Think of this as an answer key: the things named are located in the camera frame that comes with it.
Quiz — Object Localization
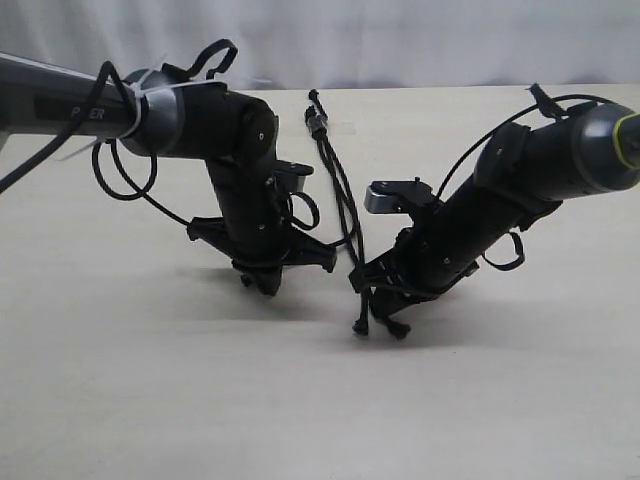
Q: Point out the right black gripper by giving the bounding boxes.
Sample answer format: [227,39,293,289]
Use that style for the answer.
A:
[349,219,480,327]

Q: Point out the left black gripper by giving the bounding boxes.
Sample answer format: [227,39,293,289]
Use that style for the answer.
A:
[187,199,336,296]

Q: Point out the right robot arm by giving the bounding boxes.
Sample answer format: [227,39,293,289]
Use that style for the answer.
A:
[349,95,639,338]

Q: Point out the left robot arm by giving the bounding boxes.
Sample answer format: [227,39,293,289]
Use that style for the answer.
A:
[1,41,337,296]

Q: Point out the clear adhesive tape strip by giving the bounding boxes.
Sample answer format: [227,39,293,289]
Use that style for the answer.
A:
[327,122,357,136]

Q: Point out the white backdrop curtain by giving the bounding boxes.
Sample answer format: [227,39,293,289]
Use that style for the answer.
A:
[1,1,639,89]

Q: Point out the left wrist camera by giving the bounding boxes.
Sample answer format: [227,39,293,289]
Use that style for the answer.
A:
[273,160,314,193]

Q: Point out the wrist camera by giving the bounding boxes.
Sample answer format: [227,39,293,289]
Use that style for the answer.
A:
[273,160,314,193]
[364,177,435,214]

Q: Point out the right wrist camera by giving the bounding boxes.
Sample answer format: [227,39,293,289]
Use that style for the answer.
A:
[364,177,435,214]

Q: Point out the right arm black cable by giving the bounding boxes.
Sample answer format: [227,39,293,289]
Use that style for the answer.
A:
[433,83,616,274]

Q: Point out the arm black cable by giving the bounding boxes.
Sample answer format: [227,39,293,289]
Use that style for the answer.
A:
[0,42,351,251]
[433,83,616,274]

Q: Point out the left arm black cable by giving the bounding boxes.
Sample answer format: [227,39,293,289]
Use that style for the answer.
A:
[0,42,351,251]

